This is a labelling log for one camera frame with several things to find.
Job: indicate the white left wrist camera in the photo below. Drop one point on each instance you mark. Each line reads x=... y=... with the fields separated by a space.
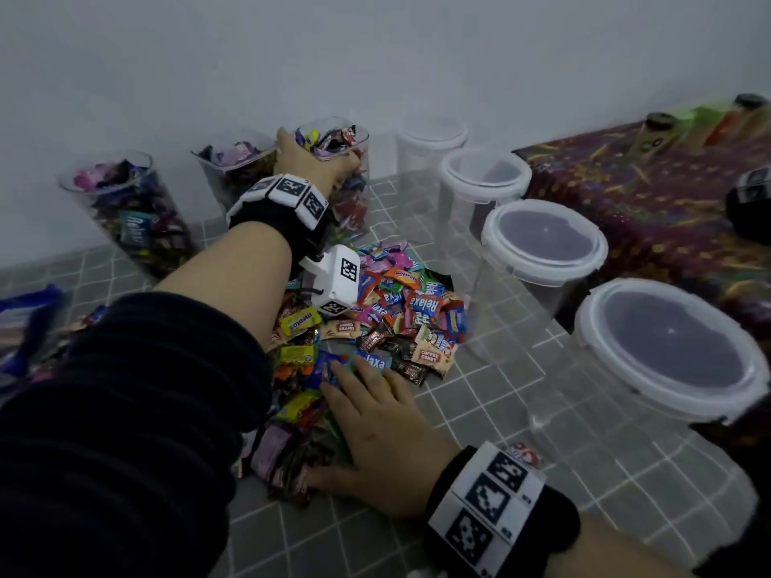
x=335 y=283

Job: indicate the person's left hand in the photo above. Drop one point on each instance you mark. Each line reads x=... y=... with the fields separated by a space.
x=311 y=162

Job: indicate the black marker-tagged wristband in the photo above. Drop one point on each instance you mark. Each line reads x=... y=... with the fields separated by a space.
x=283 y=204
x=494 y=518

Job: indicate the pile of colourful candies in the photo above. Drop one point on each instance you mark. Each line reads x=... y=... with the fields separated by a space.
x=386 y=313

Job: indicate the black marker-tagged right wristband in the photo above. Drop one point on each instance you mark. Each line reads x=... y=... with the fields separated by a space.
x=494 y=518

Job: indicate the green bottle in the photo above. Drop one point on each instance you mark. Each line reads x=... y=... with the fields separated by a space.
x=708 y=120

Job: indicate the dark patterned cloth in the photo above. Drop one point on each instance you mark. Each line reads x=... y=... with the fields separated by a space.
x=651 y=198

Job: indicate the person's right hand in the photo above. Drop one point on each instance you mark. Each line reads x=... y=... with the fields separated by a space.
x=386 y=445

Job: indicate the small transparent plastic jar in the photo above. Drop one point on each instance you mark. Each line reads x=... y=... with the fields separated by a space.
x=235 y=168
x=343 y=174
x=430 y=144

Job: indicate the black marker-tagged left wristband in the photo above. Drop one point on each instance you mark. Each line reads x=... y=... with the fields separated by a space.
x=283 y=204

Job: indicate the tall transparent plastic jar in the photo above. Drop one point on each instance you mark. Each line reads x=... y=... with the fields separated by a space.
x=133 y=210

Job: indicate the person's right forearm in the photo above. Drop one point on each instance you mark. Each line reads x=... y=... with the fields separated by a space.
x=614 y=554

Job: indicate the olive green object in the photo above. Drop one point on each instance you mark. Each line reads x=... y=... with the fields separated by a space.
x=657 y=132

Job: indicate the blue snack packet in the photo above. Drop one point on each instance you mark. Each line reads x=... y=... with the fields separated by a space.
x=24 y=331

